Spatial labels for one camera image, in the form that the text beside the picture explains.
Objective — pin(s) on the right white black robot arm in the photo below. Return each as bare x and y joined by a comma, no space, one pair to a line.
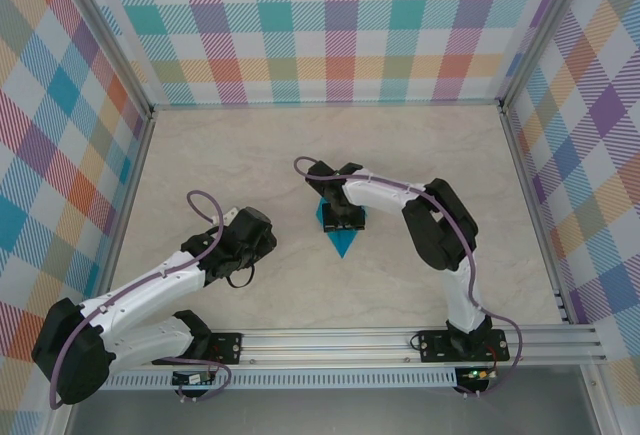
380,195

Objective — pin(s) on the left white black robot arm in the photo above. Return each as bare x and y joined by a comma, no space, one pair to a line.
145,287

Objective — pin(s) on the small black circuit board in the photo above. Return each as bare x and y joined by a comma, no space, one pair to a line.
192,379

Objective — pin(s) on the grey metal panel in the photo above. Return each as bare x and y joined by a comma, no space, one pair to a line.
325,412

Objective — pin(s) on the circuit board with green light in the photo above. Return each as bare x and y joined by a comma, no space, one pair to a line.
477,374

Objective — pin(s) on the aluminium frame floor rail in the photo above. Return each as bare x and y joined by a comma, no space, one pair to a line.
122,225
325,104
536,215

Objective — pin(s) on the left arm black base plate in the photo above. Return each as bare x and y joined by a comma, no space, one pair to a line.
230,347

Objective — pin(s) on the aluminium mounting rail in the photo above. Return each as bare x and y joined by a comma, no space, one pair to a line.
325,347

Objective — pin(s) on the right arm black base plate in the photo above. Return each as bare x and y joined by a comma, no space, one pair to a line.
435,347

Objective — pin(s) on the aluminium frame post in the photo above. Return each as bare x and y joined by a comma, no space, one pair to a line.
541,30
111,37

